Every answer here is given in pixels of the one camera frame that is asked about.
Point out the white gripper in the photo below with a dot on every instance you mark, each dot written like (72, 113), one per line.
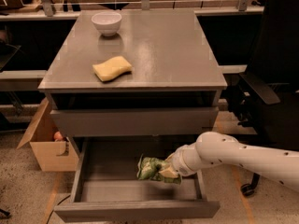
(179, 161)

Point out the green jalapeno chip bag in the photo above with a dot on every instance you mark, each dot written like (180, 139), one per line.
(148, 169)

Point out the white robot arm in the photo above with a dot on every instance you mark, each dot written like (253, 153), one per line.
(211, 149)

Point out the open grey middle drawer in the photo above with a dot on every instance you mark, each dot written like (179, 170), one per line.
(106, 187)

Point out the grey drawer cabinet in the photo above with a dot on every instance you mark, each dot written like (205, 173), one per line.
(173, 66)

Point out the closed grey top drawer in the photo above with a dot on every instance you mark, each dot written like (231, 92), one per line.
(133, 122)

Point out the yellow sponge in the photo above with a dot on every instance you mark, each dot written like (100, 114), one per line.
(112, 68)

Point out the red object in box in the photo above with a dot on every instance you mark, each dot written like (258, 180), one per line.
(58, 137)

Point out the open cardboard box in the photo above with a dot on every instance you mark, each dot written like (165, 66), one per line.
(52, 155)

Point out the black office chair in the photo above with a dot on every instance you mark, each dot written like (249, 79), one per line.
(266, 97)

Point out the white ceramic bowl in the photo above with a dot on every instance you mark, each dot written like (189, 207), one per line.
(107, 23)

